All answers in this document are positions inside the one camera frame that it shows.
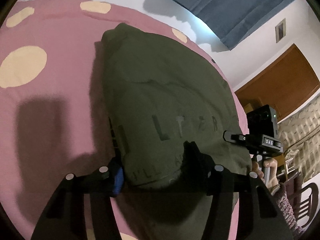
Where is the dark green t-shirt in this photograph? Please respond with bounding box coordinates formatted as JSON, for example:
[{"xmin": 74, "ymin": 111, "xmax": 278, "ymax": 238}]
[{"xmin": 101, "ymin": 23, "xmax": 251, "ymax": 239}]

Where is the person's right hand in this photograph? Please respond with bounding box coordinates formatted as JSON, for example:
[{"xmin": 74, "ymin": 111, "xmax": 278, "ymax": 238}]
[{"xmin": 252, "ymin": 158, "xmax": 280, "ymax": 195}]

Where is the patterned beige cloth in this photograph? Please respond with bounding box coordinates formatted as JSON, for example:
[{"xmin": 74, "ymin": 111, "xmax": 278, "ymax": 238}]
[{"xmin": 278, "ymin": 97, "xmax": 320, "ymax": 183}]

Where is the dark wooden chair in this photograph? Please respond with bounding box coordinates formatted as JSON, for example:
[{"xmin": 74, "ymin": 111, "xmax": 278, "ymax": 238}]
[{"xmin": 276, "ymin": 155, "xmax": 319, "ymax": 230}]

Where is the brown wooden door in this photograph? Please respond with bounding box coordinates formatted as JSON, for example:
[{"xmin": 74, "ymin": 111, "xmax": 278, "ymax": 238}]
[{"xmin": 235, "ymin": 44, "xmax": 319, "ymax": 121}]

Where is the pink bedsheet with cream dots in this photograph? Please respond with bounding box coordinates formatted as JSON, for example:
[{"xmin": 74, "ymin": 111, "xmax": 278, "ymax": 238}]
[{"xmin": 1, "ymin": 0, "xmax": 247, "ymax": 239}]

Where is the small wall picture frame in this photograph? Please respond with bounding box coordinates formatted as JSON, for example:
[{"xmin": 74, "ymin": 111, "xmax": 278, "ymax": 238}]
[{"xmin": 275, "ymin": 19, "xmax": 286, "ymax": 43}]

